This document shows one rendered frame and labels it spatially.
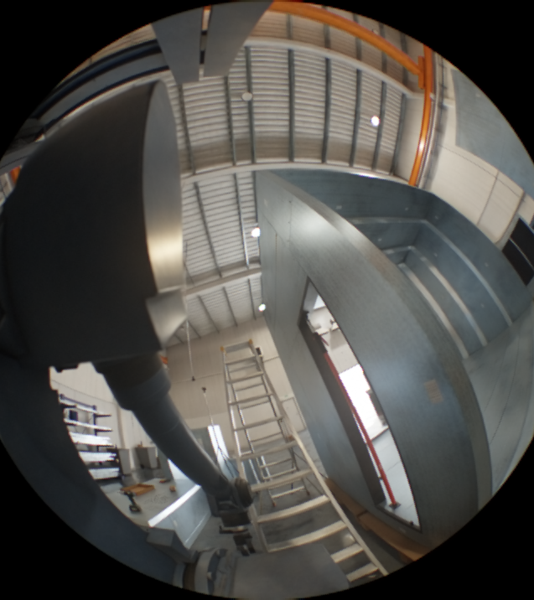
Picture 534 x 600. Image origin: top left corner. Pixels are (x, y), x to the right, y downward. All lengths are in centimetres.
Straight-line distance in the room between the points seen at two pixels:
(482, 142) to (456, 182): 536
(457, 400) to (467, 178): 894
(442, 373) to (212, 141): 685
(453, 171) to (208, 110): 929
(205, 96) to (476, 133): 670
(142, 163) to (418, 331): 61
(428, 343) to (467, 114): 409
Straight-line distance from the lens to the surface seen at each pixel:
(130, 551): 57
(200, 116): 678
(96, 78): 63
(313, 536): 131
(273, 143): 717
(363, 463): 152
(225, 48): 43
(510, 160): 414
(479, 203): 903
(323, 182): 202
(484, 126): 422
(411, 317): 56
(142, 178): 15
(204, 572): 63
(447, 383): 58
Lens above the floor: 149
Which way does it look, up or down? 36 degrees up
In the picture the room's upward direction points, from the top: 22 degrees counter-clockwise
